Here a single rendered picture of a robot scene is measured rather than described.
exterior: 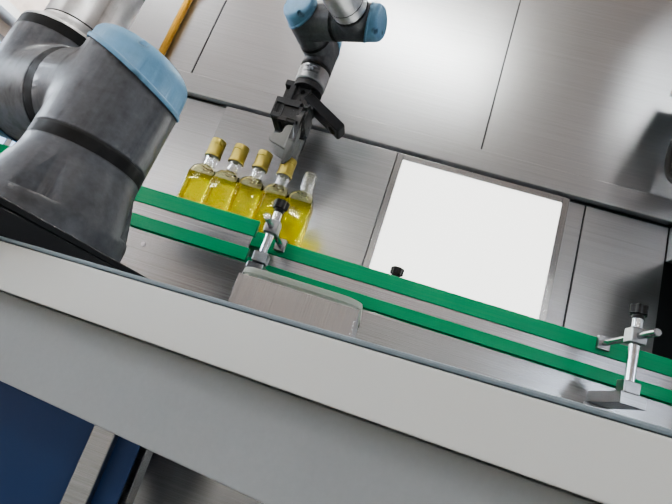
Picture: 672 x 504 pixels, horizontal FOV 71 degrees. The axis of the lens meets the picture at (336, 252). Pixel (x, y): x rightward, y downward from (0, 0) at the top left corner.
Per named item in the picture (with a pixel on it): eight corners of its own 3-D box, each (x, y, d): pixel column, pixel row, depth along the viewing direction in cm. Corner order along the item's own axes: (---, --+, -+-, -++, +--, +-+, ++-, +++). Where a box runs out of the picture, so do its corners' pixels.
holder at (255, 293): (344, 376, 86) (356, 335, 88) (341, 368, 59) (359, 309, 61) (256, 347, 88) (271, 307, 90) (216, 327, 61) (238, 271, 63)
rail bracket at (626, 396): (600, 440, 83) (619, 319, 89) (660, 451, 67) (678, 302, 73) (573, 431, 83) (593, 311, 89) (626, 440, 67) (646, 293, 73)
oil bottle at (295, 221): (285, 291, 99) (317, 202, 105) (281, 285, 94) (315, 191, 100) (260, 283, 100) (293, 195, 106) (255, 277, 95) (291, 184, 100)
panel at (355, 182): (538, 334, 107) (564, 203, 116) (543, 333, 104) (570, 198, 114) (179, 224, 118) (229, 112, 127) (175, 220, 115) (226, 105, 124)
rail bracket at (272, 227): (276, 280, 93) (296, 223, 97) (260, 256, 77) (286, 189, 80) (262, 275, 94) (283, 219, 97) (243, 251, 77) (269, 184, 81)
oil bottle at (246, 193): (234, 275, 101) (269, 188, 106) (228, 268, 95) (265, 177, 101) (210, 267, 101) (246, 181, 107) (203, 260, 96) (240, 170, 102)
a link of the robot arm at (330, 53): (307, 22, 112) (320, 48, 120) (292, 58, 109) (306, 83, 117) (337, 21, 109) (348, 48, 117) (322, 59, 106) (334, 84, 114)
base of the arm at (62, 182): (3, 205, 37) (68, 104, 40) (-74, 189, 44) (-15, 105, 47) (146, 278, 49) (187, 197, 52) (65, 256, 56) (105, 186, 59)
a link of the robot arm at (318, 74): (330, 87, 115) (328, 64, 107) (324, 102, 114) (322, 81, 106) (301, 79, 116) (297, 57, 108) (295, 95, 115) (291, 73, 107)
